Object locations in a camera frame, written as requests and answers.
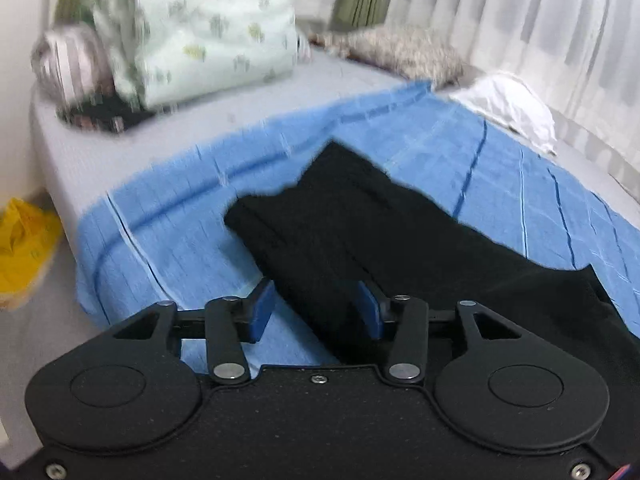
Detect yellow plastic bag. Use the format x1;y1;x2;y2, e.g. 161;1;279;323
0;197;63;308

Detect blue striped blanket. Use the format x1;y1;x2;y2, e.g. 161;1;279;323
75;79;640;368

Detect dark cloth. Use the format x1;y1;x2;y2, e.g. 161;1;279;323
56;91;156;135

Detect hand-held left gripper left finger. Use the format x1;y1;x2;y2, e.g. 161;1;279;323
107;279;276;387

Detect green patterned white pillow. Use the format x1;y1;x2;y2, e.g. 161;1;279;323
90;0;301;108

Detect black pants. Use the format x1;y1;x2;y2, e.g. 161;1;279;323
222;140;640;376

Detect floral pillow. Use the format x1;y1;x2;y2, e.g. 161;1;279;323
310;25;466;88

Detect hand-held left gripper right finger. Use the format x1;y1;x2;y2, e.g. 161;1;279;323
356;280;527;387

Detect grey bed mattress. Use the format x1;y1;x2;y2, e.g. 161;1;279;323
29;47;640;221

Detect striped grey pillow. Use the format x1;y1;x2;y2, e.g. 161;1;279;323
31;24;118;106

